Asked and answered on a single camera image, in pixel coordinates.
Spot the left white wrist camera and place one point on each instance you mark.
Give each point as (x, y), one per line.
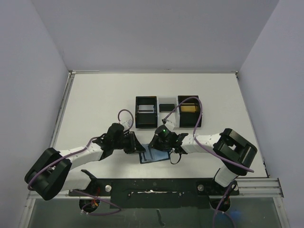
(127, 124)

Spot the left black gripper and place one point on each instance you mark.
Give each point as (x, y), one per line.
(133, 143)

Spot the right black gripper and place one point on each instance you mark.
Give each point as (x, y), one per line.
(154, 143)

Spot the blue leather card holder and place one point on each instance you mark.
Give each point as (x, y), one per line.
(152, 155)

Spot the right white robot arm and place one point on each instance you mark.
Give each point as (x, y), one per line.
(236, 153)

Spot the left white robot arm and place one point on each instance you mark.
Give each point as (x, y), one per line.
(53, 171)

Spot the black white card tray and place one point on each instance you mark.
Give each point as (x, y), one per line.
(167, 107)

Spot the aluminium frame rail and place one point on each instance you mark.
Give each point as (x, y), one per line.
(259, 187)

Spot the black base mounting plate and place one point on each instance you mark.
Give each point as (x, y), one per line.
(158, 193)

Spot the silver credit card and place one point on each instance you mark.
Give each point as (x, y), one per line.
(146, 108)

